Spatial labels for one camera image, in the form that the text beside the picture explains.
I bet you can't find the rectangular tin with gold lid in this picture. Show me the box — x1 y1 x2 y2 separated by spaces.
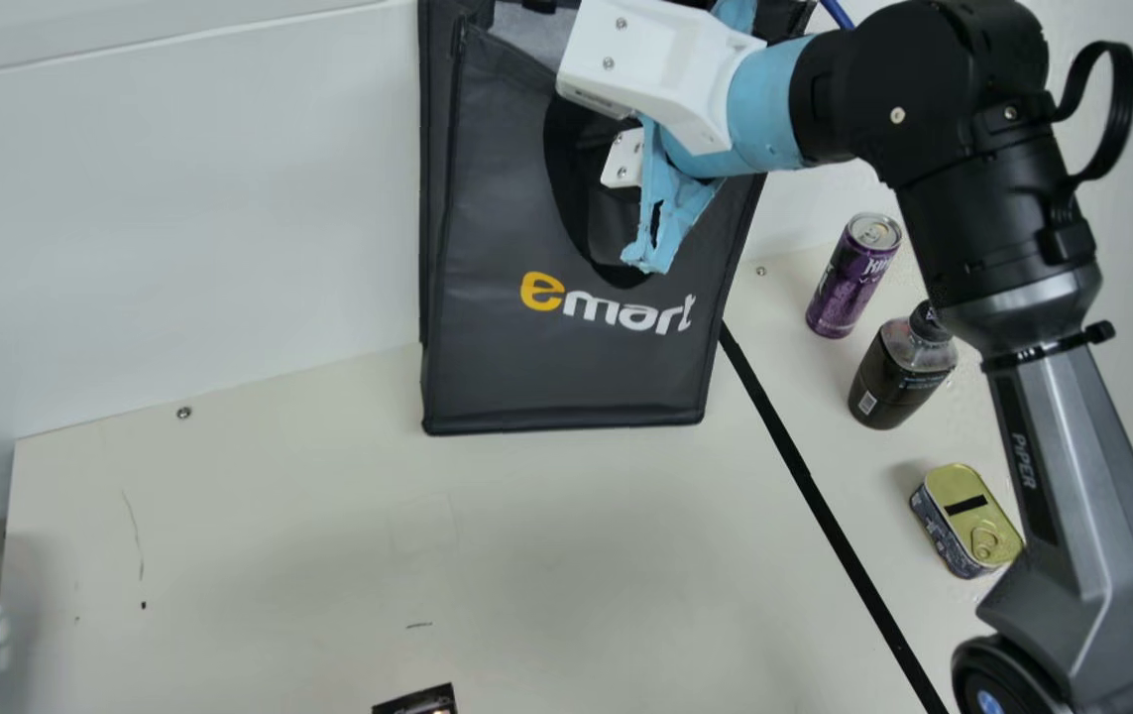
909 463 1026 580

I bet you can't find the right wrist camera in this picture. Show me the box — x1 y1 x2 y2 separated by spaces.
556 0 767 157

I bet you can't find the dark coffee bottle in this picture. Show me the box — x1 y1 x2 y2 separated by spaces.
848 299 959 431

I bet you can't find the dark grey bag with straps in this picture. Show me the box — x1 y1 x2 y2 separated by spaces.
417 0 820 437

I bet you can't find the black cable loop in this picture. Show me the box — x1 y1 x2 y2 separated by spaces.
1050 40 1133 196

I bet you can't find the black strip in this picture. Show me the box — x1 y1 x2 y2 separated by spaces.
718 322 954 714

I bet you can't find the small square scanner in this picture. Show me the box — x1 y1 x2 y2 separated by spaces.
371 682 458 714

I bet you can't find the purple can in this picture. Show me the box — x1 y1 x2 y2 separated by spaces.
805 212 904 340

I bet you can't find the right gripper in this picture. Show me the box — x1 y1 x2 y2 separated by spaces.
600 0 816 276

